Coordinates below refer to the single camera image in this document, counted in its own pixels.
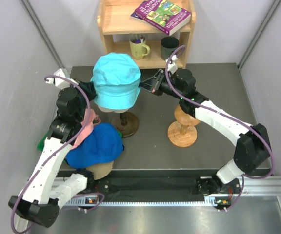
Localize yellow-green mug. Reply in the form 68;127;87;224
129;37;151;59

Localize cream mannequin head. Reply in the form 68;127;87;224
98;106;129;114

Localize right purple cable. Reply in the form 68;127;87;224
165;45;275;180

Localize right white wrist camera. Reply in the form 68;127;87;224
165;55;178;74

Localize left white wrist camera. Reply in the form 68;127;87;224
44;68;79;90

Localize pink baseball cap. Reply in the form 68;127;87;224
72;108;101;149

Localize light wooden hat stand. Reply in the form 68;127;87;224
167;105;200;148

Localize purple cable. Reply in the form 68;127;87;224
165;45;275;180
10;74;91;234

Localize wooden shelf unit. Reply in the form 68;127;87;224
97;0;196;69

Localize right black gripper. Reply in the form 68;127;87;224
138;71;184;101

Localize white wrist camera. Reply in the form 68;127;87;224
165;55;178;74
44;68;79;90

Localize tan hat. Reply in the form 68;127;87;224
86;161;114;180

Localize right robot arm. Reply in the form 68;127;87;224
139;69;272;195

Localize dark green mug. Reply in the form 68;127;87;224
161;36;179;60

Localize green plastic tray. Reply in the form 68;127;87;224
37;133;48;152

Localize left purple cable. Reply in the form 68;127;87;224
10;74;91;234

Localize purple children's book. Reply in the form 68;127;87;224
134;0;192;36

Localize blue baseball cap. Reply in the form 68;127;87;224
66;123;124;169

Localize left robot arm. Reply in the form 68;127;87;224
8;75;97;234

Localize pens in mug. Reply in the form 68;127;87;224
130;34;145;44

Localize cyan bucket hat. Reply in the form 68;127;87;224
91;52;141;111

